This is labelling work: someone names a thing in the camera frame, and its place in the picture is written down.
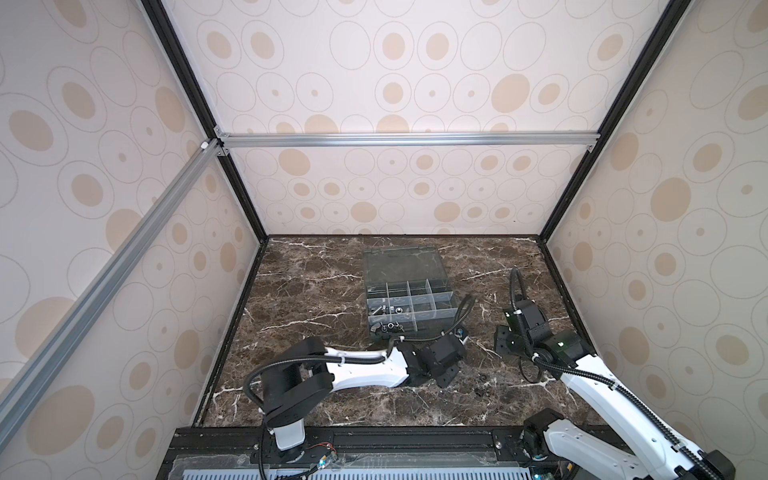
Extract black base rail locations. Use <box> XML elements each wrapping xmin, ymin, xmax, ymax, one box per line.
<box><xmin>155</xmin><ymin>424</ymin><xmax>673</xmax><ymax>480</ymax></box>

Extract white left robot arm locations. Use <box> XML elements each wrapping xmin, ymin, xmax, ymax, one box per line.
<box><xmin>242</xmin><ymin>334</ymin><xmax>466</xmax><ymax>452</ymax></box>

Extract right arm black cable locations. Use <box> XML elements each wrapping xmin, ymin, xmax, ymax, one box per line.
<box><xmin>508</xmin><ymin>268</ymin><xmax>721</xmax><ymax>480</ymax></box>

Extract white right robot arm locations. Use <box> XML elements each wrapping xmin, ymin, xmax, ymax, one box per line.
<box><xmin>495</xmin><ymin>295</ymin><xmax>736</xmax><ymax>479</ymax></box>

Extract diagonal aluminium frame bar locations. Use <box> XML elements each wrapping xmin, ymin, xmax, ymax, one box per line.
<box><xmin>1</xmin><ymin>138</ymin><xmax>222</xmax><ymax>449</ymax></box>

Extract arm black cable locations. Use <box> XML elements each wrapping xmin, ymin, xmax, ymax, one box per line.
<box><xmin>242</xmin><ymin>292</ymin><xmax>476</xmax><ymax>421</ymax></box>
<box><xmin>508</xmin><ymin>268</ymin><xmax>721</xmax><ymax>480</ymax></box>

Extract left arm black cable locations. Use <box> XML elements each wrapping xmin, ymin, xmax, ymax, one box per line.
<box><xmin>242</xmin><ymin>292</ymin><xmax>476</xmax><ymax>421</ymax></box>

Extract horizontal aluminium frame bar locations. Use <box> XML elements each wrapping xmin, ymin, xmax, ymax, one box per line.
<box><xmin>219</xmin><ymin>130</ymin><xmax>600</xmax><ymax>150</ymax></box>

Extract clear grey compartment organizer box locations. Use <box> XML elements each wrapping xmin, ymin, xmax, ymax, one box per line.
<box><xmin>363</xmin><ymin>246</ymin><xmax>460</xmax><ymax>341</ymax></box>

